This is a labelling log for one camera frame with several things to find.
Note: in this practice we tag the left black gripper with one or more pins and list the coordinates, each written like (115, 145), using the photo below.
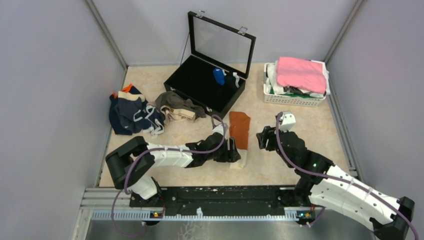
(230, 155)

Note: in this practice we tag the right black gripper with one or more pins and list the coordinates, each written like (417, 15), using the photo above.
(268, 133)

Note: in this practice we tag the orange underwear white waistband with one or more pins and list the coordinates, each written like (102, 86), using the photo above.
(239, 130)

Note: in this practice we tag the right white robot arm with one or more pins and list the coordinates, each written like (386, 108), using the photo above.
(323, 183)

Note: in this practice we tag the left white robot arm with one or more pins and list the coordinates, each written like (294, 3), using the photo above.
(128, 164)

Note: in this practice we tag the olive beige underwear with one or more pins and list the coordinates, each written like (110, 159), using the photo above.
(174, 108)

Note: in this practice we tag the black white rolled underwear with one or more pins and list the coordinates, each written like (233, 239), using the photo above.
(231, 80)

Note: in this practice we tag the blue rolled underwear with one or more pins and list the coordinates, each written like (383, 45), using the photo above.
(219, 76)

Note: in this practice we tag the white plastic basket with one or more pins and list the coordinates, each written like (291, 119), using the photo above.
(291, 99)

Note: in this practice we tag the white clothes in basket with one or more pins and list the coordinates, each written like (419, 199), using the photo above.
(280, 90)

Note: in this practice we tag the pink folded cloth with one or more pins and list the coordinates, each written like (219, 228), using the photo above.
(301, 73)

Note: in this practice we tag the black box glass lid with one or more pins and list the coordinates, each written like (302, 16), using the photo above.
(212, 45)

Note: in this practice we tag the navy blue clothes pile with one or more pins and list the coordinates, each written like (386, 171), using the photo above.
(130, 113)

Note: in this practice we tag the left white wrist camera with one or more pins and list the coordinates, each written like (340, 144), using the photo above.
(221, 129)

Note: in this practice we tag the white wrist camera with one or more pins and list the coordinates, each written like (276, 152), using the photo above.
(286, 121)
(221, 129)

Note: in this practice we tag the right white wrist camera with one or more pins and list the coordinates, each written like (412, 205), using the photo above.
(286, 121)

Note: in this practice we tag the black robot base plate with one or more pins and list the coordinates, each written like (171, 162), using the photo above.
(227, 201)

